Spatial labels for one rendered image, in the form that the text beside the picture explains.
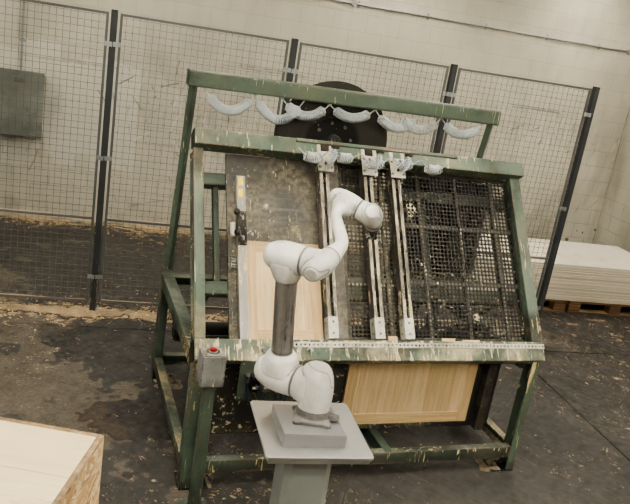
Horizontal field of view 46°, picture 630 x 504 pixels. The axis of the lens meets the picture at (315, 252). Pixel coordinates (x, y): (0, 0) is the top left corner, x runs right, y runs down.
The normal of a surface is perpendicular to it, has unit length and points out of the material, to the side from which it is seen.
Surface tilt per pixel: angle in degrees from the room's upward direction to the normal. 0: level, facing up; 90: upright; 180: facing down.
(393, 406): 90
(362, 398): 90
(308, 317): 55
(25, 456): 0
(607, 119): 90
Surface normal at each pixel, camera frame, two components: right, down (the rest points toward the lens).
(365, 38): 0.22, 0.31
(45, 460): 0.15, -0.95
